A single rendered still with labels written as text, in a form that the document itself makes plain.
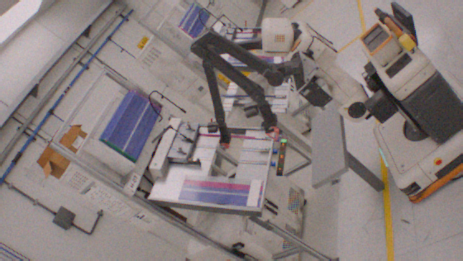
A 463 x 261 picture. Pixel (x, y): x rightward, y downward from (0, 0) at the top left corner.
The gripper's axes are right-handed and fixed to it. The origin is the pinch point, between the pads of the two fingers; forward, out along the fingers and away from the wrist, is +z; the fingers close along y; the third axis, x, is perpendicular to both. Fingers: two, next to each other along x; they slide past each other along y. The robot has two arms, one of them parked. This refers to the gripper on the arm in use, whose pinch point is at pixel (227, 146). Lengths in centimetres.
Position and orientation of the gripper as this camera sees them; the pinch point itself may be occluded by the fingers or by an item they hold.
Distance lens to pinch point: 254.2
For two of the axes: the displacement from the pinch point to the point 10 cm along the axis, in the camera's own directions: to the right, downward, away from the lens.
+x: 9.6, 0.0, -2.7
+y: -2.0, 6.6, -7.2
